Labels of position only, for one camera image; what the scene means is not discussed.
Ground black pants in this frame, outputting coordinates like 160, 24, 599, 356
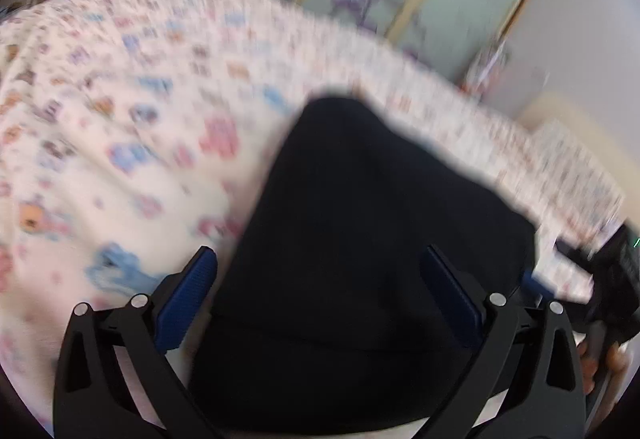
188, 96, 536, 436

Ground person right hand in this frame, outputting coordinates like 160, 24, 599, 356
574, 337, 629, 397

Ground bear print pillow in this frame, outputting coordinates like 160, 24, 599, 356
532, 119, 625, 243

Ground cream headboard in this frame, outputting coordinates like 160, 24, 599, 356
516, 92, 639, 203

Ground clear tube of plush toys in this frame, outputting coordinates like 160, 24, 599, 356
462, 40, 510, 95

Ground bear print blanket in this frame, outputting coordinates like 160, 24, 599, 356
1, 0, 604, 436

